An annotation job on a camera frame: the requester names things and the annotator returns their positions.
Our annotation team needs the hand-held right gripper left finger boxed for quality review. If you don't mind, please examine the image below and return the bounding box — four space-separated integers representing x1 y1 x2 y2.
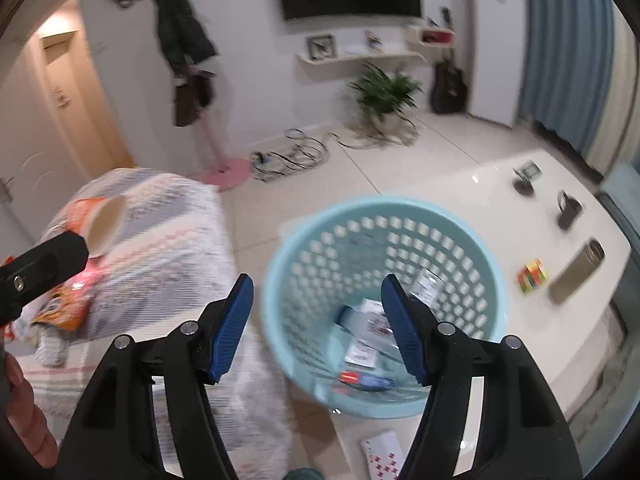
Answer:
54 273 255 480

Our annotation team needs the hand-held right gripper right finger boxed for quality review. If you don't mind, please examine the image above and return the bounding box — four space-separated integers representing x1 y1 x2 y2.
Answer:
381 275 583 480

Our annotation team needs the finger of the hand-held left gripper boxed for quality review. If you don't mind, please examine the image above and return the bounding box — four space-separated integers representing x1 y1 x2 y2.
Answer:
0 230 92 327

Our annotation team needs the orange snack bag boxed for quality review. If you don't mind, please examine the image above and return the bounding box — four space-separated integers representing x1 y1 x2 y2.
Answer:
47 198 108 241
20 280 96 333

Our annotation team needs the orange paper cup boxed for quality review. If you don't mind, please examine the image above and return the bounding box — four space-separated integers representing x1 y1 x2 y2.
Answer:
85 195 130 257

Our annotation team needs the light blue plastic basket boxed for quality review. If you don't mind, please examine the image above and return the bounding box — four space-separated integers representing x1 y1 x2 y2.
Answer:
260 196 508 418

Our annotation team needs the person's left hand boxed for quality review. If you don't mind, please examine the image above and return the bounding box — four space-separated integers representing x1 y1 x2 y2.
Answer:
0 354 59 469

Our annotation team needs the blue and white packet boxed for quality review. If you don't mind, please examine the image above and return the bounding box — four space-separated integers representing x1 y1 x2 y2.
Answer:
337 300 388 333

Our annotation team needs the white label wrapper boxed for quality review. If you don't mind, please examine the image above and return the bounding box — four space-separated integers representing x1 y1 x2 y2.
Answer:
410 270 441 306

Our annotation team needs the white paper packet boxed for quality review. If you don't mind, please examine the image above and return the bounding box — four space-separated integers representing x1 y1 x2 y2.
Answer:
345 337 378 366

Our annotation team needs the red and blue packet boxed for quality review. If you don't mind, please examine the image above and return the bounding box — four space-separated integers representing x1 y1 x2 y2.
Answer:
340 371 396 391

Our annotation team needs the striped woven blanket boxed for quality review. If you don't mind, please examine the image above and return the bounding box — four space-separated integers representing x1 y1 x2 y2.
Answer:
0 167 296 480

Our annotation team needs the white door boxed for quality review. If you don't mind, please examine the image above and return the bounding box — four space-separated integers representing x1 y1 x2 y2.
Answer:
0 35 76 241

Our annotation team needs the red patterned card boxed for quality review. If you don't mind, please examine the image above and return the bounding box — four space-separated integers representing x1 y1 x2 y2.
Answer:
360 430 406 480

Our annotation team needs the colourful puzzle cube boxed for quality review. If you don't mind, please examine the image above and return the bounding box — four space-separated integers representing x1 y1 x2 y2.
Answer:
517 258 548 293

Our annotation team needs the pink coat rack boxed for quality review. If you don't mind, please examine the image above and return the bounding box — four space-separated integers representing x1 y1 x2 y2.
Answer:
150 0 253 192

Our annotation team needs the metal thermos bottle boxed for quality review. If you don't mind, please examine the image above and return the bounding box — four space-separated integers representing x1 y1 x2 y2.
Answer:
548 239 606 305

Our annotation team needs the phone stand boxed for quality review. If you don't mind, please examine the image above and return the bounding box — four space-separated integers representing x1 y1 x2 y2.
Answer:
512 161 542 196

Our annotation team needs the black mug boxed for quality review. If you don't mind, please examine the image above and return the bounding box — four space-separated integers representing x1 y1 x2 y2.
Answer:
556 191 583 231

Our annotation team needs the brown hanging bag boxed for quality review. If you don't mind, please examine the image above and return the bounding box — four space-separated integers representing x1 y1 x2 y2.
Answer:
172 77 201 127

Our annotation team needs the black hanging bag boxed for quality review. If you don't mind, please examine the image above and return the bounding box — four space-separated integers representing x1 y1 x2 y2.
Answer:
194 72 216 108

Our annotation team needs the green potted plant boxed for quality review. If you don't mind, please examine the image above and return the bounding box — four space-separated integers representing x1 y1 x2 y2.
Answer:
347 62 423 133

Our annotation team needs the black acoustic guitar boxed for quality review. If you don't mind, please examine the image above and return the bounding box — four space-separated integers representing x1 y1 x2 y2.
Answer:
431 47 468 115

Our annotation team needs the white curved lower shelf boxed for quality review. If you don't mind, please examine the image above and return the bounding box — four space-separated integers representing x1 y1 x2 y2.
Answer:
297 50 426 67

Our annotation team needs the black padded coat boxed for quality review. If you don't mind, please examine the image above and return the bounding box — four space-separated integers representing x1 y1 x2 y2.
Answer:
155 0 218 78

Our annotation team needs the white and red box shelf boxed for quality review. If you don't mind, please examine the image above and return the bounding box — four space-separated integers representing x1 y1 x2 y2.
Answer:
405 24 456 51

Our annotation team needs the framed butterfly picture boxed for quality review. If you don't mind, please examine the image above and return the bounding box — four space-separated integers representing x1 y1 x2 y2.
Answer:
306 34 336 60

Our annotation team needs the white standing air conditioner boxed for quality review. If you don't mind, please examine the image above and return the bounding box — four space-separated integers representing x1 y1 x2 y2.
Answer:
470 0 526 128

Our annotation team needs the cream curtain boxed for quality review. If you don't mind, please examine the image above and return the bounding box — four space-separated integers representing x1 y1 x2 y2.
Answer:
595 5 640 183

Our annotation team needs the blue curtain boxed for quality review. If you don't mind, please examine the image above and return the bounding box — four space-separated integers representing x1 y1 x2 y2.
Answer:
517 0 616 157

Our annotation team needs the black floor cable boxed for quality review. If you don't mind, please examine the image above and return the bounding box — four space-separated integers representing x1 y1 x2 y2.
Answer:
250 120 421 181

